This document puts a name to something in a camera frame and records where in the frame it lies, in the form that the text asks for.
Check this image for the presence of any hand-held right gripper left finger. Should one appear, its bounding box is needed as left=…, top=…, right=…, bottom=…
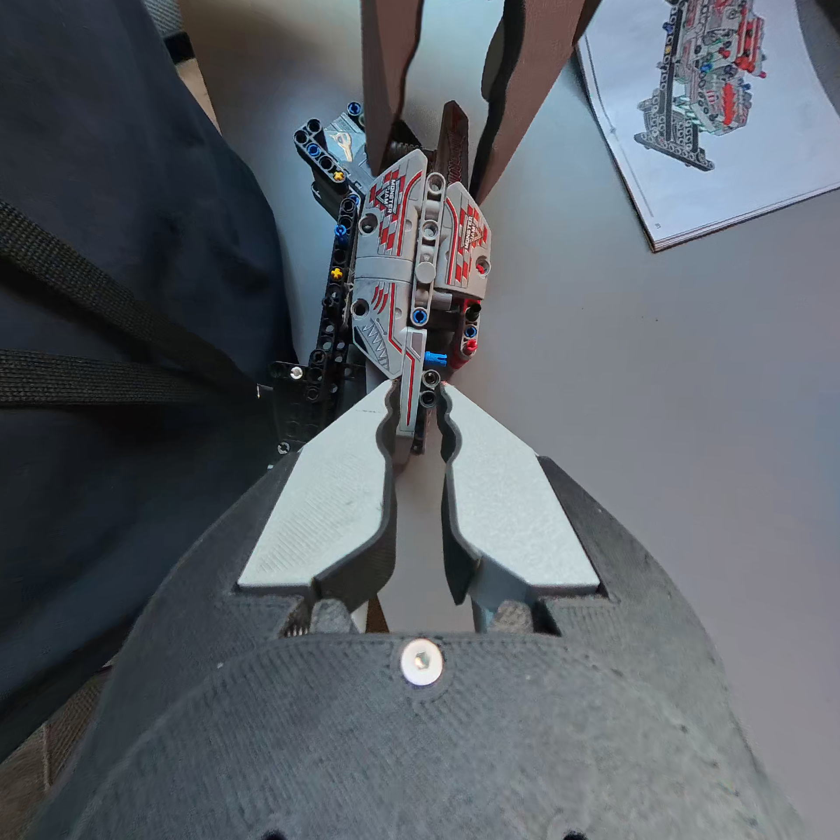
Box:
left=238, top=379, right=399, bottom=616

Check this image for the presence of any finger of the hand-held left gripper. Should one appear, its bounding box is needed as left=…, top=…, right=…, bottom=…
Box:
left=360, top=0, right=421, bottom=174
left=472, top=0, right=602, bottom=202

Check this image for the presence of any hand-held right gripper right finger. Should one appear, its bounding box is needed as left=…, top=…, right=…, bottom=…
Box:
left=437, top=385, right=602, bottom=631

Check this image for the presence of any grey red lego truck model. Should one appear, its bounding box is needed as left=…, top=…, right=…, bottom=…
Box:
left=268, top=100, right=493, bottom=475

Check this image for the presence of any lego instruction booklet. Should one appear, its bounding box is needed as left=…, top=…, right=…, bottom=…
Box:
left=576, top=0, right=840, bottom=254

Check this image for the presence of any person's dark clothing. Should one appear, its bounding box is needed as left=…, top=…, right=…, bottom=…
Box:
left=0, top=0, right=299, bottom=765

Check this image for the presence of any black bag strap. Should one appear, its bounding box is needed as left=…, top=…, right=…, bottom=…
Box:
left=0, top=199, right=260, bottom=398
left=0, top=350, right=266, bottom=408

